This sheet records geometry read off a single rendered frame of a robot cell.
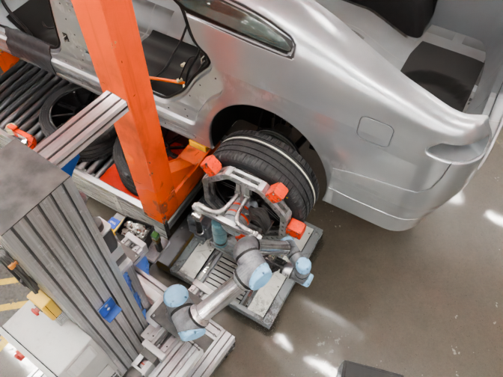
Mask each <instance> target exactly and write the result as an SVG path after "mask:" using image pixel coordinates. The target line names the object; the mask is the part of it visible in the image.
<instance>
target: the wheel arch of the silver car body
mask: <svg viewBox="0 0 503 377"><path fill-rule="evenodd" d="M263 109H264V111H263V115H262V118H261V122H260V127H261V128H269V119H270V118H273V117H274V114H275V113H274V112H272V111H269V110H267V109H265V108H261V107H259V106H256V105H249V104H233V105H227V106H225V107H223V108H220V109H219V110H218V111H217V112H216V113H215V114H214V115H213V116H212V118H211V120H210V123H209V126H208V141H209V145H210V149H211V150H213V149H214V148H215V146H216V145H217V144H218V143H219V142H220V140H221V139H222V138H223V136H224V135H225V134H226V132H227V131H228V130H229V129H230V128H231V127H232V125H233V124H234V123H235V122H236V121H237V120H245V121H247V122H249V123H252V124H254V125H256V126H258V124H259V120H260V115H261V112H262V110H263ZM276 115H277V114H276ZM278 116H279V115H278ZM279 117H281V116H279ZM281 118H283V117H281ZM282 120H283V121H285V122H288V121H287V120H285V119H284V118H283V119H282ZM288 123H290V122H288ZM290 124H291V123H290ZM291 125H293V124H291ZM294 127H295V126H294ZM295 128H296V127H295ZM296 129H297V128H296ZM307 140H308V139H307ZM308 141H309V140H308ZM309 142H310V141H309ZM309 148H310V149H312V150H315V151H316V149H315V148H314V146H313V145H312V143H311V142H310V146H309ZM316 152H317V151H316ZM317 154H318V153H317ZM318 156H319V157H320V155H319V154H318ZM320 160H321V162H322V163H323V161H322V159H321V158H320ZM323 167H324V169H325V166H324V164H323ZM325 172H326V169H325ZM327 191H328V177H327V173H326V193H325V194H324V196H323V198H322V201H324V199H325V197H326V194H327Z"/></svg>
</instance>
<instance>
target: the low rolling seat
mask: <svg viewBox="0 0 503 377"><path fill-rule="evenodd" d="M337 377H404V376H403V375H401V374H398V373H393V372H390V371H387V370H381V369H378V368H376V367H370V366H367V365H364V364H359V363H356V362H352V361H348V360H345V361H342V363H341V365H340V366H339V368H338V372H337Z"/></svg>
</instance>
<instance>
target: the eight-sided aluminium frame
mask: <svg viewBox="0 0 503 377"><path fill-rule="evenodd" d="M243 178H244V179H246V180H244V179H243ZM220 180H231V181H233V182H235V183H238V184H240V185H241V186H243V187H246V188H248V189H250V190H252V191H254V192H256V193H258V194H259V195H260V196H261V197H262V198H263V199H264V200H265V201H266V202H267V204H268V205H269V206H270V207H271V208H272V210H273V211H274V212H275V213H276V214H277V215H278V217H279V218H280V224H279V228H270V229H269V231H268V233H267V234H266V235H263V234H262V236H263V239H272V240H282V239H283V238H284V237H286V236H287V234H286V227H287V225H288V224H289V222H290V220H291V215H292V211H291V210H290V208H289V207H287V205H286V204H285V203H284V202H283V201H279V202H277V203H272V202H271V201H270V200H269V199H268V198H267V197H266V196H265V194H266V193H267V192H268V190H269V188H270V187H271V186H270V185H269V184H268V183H266V182H264V181H263V180H259V179H258V178H256V177H253V176H252V175H250V174H247V173H245V172H243V171H241V170H239V169H236V168H235V167H232V166H227V167H224V168H222V169H221V170H220V171H219V172H218V173H217V175H215V176H211V177H209V176H208V175H207V174H205V175H204V177H203V178H202V183H203V187H204V199H205V201H206V202H207V203H208V204H209V205H210V206H211V207H212V208H213V209H220V208H222V207H223V206H224V205H225V204H224V203H223V202H222V201H221V200H220V199H219V198H218V196H217V195H216V190H215V183H214V182H216V181H220ZM247 180H248V181H247ZM249 181H251V182H249ZM214 201H215V202H216V203H217V204H218V205H217V204H216V203H215V202H214ZM247 227H249V228H251V229H253V230H256V231H258V232H260V233H261V231H262V229H261V228H259V227H257V226H255V225H253V224H251V223H249V225H248V226H247Z"/></svg>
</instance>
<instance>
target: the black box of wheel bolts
mask: <svg viewBox="0 0 503 377"><path fill-rule="evenodd" d="M153 231H155V229H154V226H153V225H151V224H148V223H146V222H143V221H140V220H138V219H136V218H133V217H130V216H128V215H126V216H125V218H124V219H123V221H122V222H121V224H120V225H119V227H118V228H117V229H116V231H115V234H116V236H117V238H118V240H119V241H122V240H123V239H124V238H125V235H126V234H127V233H128V232H131V234H133V235H134V236H136V237H138V238H139V239H140V240H141V241H143V242H145V243H146V245H147V248H149V247H150V244H151V243H152V239H151V237H150V235H151V233H152V232H153Z"/></svg>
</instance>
